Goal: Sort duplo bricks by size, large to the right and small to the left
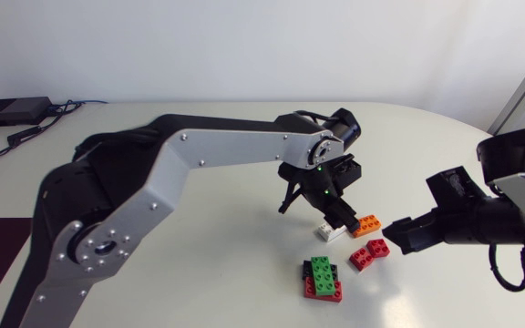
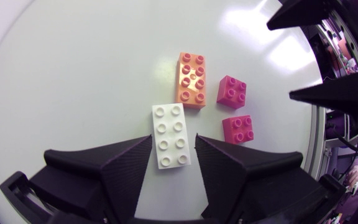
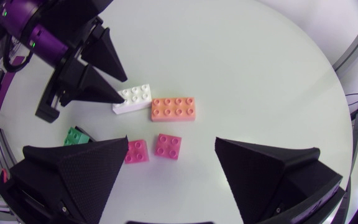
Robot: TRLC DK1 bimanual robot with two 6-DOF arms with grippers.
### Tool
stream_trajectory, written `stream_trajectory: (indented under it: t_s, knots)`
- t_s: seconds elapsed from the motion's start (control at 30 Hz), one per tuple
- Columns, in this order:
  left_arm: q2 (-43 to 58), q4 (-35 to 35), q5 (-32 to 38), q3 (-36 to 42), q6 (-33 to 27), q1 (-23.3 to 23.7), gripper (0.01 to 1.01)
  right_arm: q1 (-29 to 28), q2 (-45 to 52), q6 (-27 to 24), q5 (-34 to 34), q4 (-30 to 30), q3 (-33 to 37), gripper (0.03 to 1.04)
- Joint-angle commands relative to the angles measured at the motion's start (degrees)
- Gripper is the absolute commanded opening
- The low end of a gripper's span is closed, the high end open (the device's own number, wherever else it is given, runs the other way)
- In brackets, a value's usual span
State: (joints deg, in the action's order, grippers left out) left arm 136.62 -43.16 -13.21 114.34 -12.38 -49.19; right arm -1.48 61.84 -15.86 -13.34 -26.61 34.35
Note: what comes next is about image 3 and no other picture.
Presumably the orange toy brick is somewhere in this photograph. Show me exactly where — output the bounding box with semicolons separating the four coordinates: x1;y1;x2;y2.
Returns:
150;96;197;123

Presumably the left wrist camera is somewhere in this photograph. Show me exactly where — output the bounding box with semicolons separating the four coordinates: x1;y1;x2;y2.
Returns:
39;0;115;41

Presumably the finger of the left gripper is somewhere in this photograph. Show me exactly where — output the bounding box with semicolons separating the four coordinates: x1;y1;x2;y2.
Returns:
60;63;126;107
80;27;128;83

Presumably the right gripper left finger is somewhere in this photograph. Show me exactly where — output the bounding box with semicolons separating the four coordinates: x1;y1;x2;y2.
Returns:
0;136;130;224

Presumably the pink toy brick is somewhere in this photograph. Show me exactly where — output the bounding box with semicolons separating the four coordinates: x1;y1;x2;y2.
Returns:
154;133;183;161
124;139;150;165

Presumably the white toy brick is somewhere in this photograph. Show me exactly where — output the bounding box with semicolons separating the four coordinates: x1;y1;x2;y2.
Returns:
112;83;153;116

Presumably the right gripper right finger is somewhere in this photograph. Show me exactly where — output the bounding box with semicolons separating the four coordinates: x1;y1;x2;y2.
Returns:
214;137;346;224

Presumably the green toy brick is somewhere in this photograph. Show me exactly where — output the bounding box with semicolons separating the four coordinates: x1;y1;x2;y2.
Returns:
63;126;91;147

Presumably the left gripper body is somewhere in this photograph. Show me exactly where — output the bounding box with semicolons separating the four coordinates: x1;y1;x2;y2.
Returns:
35;17;104;124

